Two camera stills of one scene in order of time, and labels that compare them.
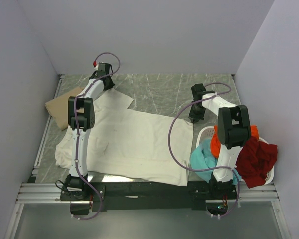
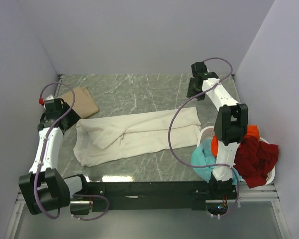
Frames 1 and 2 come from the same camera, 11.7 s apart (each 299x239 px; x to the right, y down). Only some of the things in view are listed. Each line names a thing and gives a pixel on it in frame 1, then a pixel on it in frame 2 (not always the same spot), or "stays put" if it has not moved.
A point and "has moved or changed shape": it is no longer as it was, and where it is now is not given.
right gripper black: (195, 118) -> (190, 92)
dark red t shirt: (254, 159) stays put
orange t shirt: (216, 142) stays put
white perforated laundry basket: (206, 133) stays put
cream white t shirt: (133, 144) has moved or changed shape
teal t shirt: (203, 157) stays put
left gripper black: (111, 84) -> (74, 118)
